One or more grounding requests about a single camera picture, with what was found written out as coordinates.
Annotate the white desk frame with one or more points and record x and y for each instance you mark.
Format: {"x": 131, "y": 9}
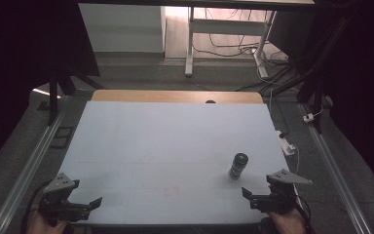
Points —
{"x": 227, "y": 26}

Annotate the white table mat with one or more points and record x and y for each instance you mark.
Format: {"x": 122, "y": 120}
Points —
{"x": 175, "y": 156}

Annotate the person's right hand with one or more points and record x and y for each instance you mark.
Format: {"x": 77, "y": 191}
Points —
{"x": 287, "y": 222}

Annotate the aluminium rail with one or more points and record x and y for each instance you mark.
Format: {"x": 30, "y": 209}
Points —
{"x": 29, "y": 169}
{"x": 334, "y": 169}

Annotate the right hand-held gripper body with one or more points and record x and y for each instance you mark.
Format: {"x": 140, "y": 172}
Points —
{"x": 280, "y": 191}

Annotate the wooden table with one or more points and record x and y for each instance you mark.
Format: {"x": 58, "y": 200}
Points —
{"x": 175, "y": 96}

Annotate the person's left hand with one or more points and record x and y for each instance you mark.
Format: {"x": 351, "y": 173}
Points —
{"x": 42, "y": 226}

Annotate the black curtain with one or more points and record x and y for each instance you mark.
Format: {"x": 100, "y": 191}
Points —
{"x": 22, "y": 65}
{"x": 363, "y": 81}

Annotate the white plug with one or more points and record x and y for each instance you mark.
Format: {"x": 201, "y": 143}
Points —
{"x": 308, "y": 117}

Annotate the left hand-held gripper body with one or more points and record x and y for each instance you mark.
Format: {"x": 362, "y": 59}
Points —
{"x": 60, "y": 198}

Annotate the black stand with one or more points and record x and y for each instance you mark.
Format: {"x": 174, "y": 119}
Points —
{"x": 315, "y": 91}
{"x": 54, "y": 94}

